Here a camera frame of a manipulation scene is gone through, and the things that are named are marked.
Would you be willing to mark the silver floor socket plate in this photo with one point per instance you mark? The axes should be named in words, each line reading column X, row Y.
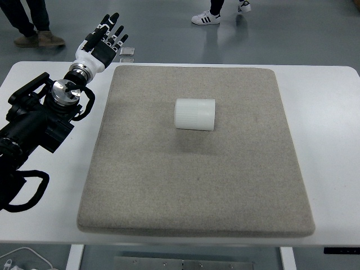
column 127, row 60
column 127, row 51

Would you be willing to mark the brown boot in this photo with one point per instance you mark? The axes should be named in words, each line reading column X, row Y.
column 25, row 40
column 50, row 39

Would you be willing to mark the white plug adapter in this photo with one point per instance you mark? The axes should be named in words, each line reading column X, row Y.
column 7, row 265

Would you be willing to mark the grey felt mat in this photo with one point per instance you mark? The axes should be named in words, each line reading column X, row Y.
column 197, row 174

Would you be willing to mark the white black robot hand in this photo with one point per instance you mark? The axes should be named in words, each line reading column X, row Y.
column 90, row 57

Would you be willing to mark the black table control box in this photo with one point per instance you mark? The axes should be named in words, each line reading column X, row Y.
column 341, row 251

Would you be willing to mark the white table leg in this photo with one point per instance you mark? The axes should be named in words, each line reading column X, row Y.
column 287, row 258
column 74, row 257

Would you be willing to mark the white sneaker with black stripes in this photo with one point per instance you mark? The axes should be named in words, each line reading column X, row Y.
column 205, row 19
column 244, row 6

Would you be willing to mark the person's legs with brown boots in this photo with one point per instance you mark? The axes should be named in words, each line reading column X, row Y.
column 25, row 14

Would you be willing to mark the white ribbed cup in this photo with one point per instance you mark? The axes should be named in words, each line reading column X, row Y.
column 194, row 114

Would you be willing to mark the person's legs with white sneakers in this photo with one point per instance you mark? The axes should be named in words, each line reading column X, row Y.
column 216, row 7

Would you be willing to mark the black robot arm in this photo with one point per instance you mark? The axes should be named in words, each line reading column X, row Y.
column 31, row 123

